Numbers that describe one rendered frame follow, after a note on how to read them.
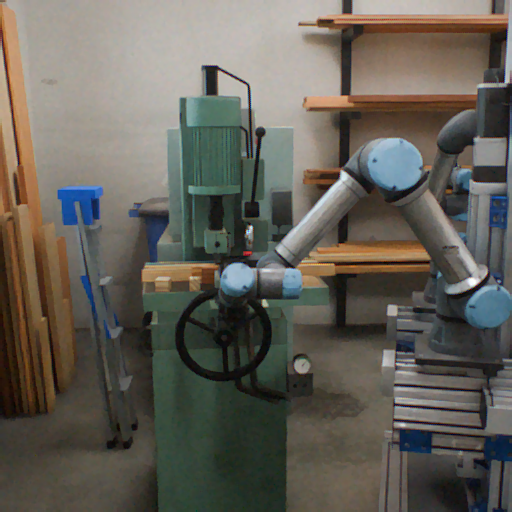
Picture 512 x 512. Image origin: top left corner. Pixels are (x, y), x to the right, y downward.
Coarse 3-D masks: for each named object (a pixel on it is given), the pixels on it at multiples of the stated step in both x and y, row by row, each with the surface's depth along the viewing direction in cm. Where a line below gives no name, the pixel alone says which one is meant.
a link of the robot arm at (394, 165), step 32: (384, 160) 148; (416, 160) 149; (384, 192) 154; (416, 192) 151; (416, 224) 156; (448, 224) 156; (448, 256) 157; (448, 288) 162; (480, 288) 157; (480, 320) 158
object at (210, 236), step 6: (204, 228) 228; (204, 234) 227; (210, 234) 218; (216, 234) 218; (222, 234) 218; (204, 240) 228; (210, 240) 218; (216, 240) 218; (222, 240) 218; (204, 246) 230; (210, 246) 218; (222, 246) 219; (210, 252) 219; (216, 252) 219; (222, 252) 219
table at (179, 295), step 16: (144, 288) 213; (176, 288) 213; (208, 288) 213; (304, 288) 213; (320, 288) 214; (144, 304) 208; (160, 304) 208; (176, 304) 209; (208, 304) 210; (272, 304) 213; (288, 304) 213; (304, 304) 214; (320, 304) 215
